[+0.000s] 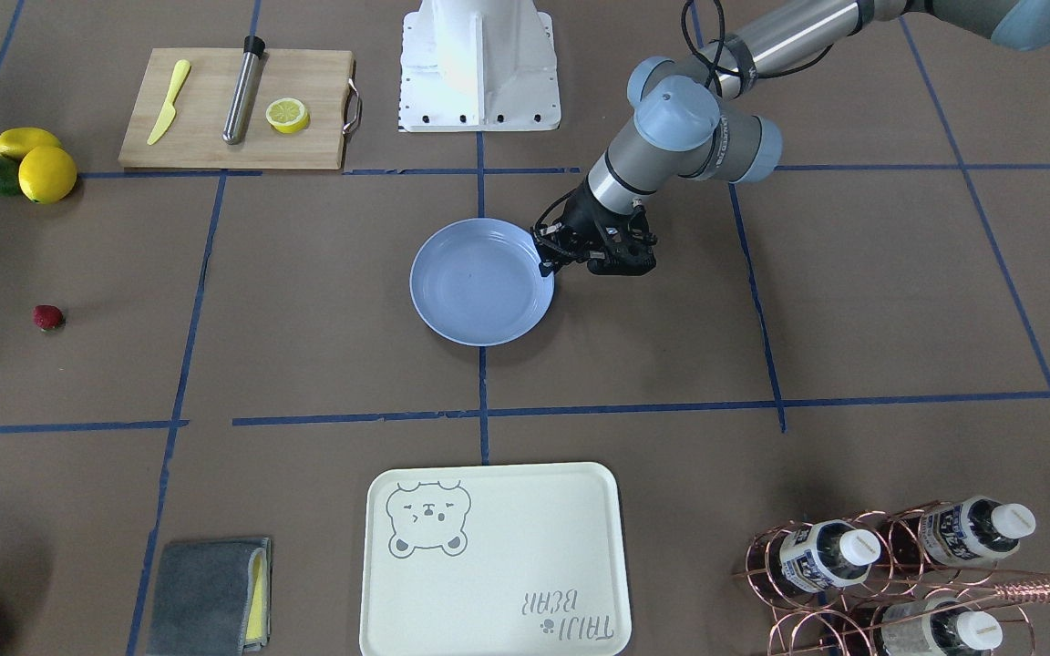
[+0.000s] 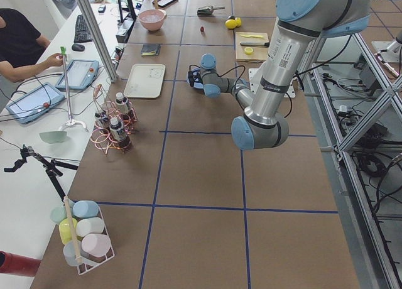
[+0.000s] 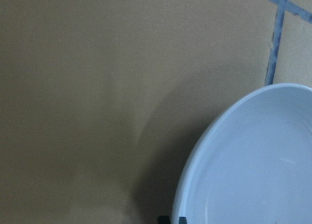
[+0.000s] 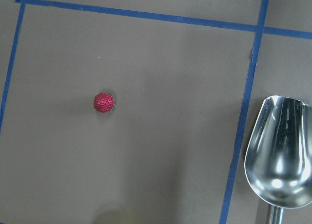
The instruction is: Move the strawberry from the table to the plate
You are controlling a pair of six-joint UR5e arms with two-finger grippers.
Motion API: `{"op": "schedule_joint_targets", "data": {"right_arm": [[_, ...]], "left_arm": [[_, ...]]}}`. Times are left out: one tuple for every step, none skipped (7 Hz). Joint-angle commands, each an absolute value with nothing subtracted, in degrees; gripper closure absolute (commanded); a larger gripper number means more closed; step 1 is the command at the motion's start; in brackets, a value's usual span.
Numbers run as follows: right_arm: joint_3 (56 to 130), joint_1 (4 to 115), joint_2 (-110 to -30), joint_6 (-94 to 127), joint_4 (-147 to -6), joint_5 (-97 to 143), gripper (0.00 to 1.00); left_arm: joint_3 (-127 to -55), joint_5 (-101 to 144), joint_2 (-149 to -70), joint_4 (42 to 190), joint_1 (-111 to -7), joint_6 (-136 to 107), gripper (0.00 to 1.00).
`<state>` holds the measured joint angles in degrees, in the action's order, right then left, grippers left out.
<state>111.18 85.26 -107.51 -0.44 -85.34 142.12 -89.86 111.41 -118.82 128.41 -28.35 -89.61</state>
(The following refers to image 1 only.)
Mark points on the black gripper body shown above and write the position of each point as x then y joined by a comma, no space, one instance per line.
581,221

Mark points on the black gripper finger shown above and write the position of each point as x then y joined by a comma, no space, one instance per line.
548,267

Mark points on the blue plastic plate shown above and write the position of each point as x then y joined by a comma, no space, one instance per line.
477,282

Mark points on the red strawberry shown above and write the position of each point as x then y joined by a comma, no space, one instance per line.
48,317

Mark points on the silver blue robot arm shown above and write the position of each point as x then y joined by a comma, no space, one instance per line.
684,124

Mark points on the wooden cutting board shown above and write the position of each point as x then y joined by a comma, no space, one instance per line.
319,78

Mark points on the half lemon slice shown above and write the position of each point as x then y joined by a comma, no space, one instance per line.
287,115

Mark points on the cream bear tray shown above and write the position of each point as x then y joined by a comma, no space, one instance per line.
495,560

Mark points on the steel muddler black tip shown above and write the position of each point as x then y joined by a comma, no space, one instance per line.
248,80

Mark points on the bottle white cap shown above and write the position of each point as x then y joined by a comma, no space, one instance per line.
938,627
828,555
978,530

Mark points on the yellow plastic knife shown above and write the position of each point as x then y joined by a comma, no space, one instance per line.
168,111

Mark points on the grey yellow folded cloth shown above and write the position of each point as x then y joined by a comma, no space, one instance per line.
213,597

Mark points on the yellow lemon front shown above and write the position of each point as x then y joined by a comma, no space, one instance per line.
47,174

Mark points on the yellow lemon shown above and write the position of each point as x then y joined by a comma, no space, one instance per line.
47,174
15,143

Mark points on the bottle white cap bottom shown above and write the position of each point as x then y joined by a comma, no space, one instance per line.
938,627

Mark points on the yellow lemon back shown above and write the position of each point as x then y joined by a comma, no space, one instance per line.
15,143

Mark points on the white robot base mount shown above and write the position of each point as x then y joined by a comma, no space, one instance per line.
478,66

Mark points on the copper wire bottle rack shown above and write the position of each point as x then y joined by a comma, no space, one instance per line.
846,621

